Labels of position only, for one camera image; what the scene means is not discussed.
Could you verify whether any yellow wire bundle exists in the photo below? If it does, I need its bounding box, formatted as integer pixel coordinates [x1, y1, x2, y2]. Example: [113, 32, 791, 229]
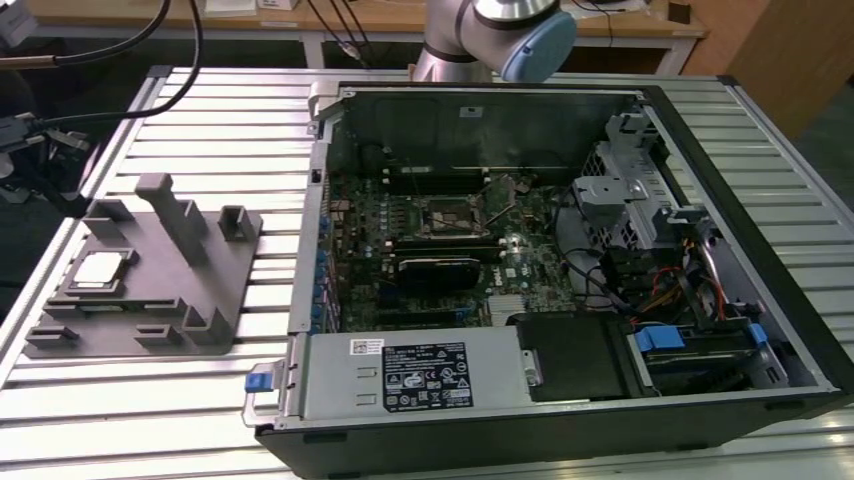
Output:
[637, 238, 699, 315]

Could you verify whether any black plastic shroud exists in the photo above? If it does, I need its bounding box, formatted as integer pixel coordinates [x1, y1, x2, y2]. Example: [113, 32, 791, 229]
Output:
[515, 313, 635, 404]

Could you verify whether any metal drive cage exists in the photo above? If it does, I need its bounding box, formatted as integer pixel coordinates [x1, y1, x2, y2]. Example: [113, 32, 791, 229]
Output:
[571, 112, 675, 251]

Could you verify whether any copper cable sleeve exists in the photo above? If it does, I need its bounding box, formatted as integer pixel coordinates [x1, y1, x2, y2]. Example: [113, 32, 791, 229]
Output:
[0, 53, 63, 70]

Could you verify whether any grey parts rack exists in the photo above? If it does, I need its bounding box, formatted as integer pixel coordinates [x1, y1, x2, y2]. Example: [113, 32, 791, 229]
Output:
[24, 172, 266, 359]

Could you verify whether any green motherboard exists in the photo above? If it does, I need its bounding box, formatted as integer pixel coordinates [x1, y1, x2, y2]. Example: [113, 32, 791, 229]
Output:
[318, 167, 582, 335]

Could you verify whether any black PC case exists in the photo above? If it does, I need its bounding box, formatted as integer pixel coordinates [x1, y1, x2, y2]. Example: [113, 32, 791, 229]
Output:
[252, 79, 854, 480]

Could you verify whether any CPU socket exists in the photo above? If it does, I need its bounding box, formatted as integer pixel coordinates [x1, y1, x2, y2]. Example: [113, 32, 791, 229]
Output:
[416, 194, 486, 238]

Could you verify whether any metal socket cover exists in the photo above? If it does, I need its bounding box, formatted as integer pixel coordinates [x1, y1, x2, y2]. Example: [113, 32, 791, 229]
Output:
[474, 172, 534, 225]

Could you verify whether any wooden desk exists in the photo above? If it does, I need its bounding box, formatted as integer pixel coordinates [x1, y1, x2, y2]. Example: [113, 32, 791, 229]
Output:
[0, 0, 710, 69]

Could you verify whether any white cardboard box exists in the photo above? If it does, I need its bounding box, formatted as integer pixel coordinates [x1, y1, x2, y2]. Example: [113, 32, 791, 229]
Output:
[203, 0, 259, 16]

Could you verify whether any silver CPU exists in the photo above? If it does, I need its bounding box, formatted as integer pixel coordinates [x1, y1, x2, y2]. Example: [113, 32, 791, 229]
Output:
[71, 248, 129, 291]

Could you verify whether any grey case corner bracket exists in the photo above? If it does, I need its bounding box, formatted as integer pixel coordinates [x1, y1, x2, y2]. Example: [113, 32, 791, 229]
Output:
[306, 81, 343, 137]

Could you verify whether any black expansion slot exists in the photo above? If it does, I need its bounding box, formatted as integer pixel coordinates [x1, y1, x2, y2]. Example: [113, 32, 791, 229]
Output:
[379, 320, 459, 333]
[378, 310, 455, 322]

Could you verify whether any black graphics card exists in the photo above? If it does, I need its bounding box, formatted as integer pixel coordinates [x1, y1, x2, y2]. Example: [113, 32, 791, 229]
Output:
[396, 256, 483, 295]

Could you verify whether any red data cable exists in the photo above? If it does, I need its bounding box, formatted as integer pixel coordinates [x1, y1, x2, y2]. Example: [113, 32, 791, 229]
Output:
[655, 267, 730, 321]

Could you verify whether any silver power supply unit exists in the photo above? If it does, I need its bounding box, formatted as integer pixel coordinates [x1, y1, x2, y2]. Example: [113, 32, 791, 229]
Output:
[276, 329, 546, 431]

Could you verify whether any black hard disk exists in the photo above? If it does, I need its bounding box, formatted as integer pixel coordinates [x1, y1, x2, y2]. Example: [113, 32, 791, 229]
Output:
[642, 339, 770, 397]

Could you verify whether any silver finned heatsink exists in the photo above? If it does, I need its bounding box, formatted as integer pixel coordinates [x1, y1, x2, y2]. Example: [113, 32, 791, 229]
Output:
[488, 293, 530, 327]

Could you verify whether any wooden cabinet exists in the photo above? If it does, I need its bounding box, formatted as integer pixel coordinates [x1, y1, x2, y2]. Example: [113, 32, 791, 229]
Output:
[683, 0, 854, 144]

